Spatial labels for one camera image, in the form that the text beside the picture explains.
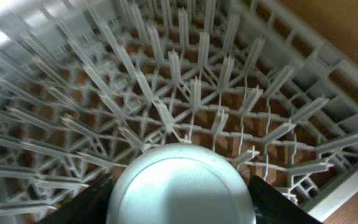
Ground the grey dishwasher rack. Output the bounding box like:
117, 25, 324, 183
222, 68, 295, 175
0, 0, 358, 223

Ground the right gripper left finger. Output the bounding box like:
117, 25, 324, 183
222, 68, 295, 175
37, 174, 114, 224

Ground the light blue cup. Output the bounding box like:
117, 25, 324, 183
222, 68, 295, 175
106, 144, 256, 223

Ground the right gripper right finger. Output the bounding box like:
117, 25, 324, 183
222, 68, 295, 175
248, 175, 321, 224

